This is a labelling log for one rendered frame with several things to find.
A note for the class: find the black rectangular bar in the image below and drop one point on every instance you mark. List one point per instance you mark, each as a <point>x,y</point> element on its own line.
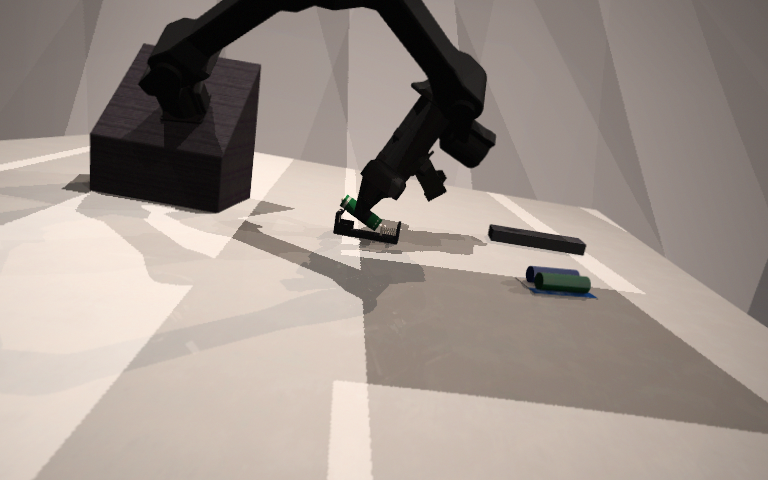
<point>536,239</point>

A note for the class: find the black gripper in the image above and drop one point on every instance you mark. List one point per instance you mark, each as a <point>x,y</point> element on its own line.
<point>386,176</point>

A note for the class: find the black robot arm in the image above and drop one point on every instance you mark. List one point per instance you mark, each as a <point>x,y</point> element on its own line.
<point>451,99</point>

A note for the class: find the green and black battery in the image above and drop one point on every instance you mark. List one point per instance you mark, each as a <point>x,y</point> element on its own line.
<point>370,219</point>

